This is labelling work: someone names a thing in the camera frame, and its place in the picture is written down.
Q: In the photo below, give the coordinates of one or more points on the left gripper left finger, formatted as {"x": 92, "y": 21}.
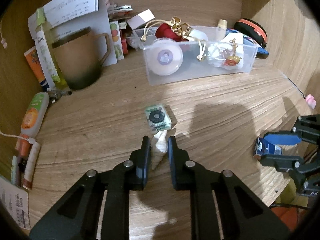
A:
{"x": 97, "y": 201}

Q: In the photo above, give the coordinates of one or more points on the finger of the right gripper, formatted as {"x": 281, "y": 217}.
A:
{"x": 286, "y": 163}
{"x": 285, "y": 137}

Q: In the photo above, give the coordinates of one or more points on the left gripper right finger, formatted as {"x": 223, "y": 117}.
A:
{"x": 222, "y": 206}

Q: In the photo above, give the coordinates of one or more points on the blue Max card box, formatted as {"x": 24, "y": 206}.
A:
{"x": 263, "y": 147}

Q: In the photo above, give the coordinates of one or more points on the white spiral seashell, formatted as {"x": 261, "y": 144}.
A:
{"x": 159, "y": 147}

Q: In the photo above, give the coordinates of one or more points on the green patterned small packet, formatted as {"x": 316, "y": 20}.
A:
{"x": 157, "y": 118}

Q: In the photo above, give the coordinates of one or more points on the red white lip balm tube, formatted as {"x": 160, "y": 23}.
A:
{"x": 30, "y": 166}

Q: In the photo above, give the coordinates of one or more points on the golden gourd charm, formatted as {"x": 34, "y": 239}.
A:
{"x": 230, "y": 58}

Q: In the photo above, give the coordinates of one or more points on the orange green tube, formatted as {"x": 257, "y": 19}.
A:
{"x": 34, "y": 115}

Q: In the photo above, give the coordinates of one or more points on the translucent plastic storage bin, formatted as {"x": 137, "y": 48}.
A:
{"x": 191, "y": 67}

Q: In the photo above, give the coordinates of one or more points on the black orange zip case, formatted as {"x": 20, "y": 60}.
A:
{"x": 253, "y": 30}

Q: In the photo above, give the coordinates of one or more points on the cream small bottle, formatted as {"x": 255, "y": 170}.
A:
{"x": 221, "y": 27}

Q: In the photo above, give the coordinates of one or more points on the green spray bottle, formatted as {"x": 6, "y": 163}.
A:
{"x": 44, "y": 41}

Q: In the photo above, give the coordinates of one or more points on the white tape roll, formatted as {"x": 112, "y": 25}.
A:
{"x": 164, "y": 57}

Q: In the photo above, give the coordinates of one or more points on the brown gradient ceramic mug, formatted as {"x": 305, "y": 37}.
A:
{"x": 78, "y": 59}

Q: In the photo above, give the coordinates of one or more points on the orange printed packet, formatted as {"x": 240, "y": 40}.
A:
{"x": 32, "y": 59}

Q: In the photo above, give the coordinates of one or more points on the white small cardboard box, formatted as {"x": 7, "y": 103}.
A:
{"x": 141, "y": 19}

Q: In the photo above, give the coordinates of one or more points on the fruit print box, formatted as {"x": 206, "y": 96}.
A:
{"x": 116, "y": 38}

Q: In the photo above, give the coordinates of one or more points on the white paper receipt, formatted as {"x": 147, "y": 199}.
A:
{"x": 58, "y": 12}

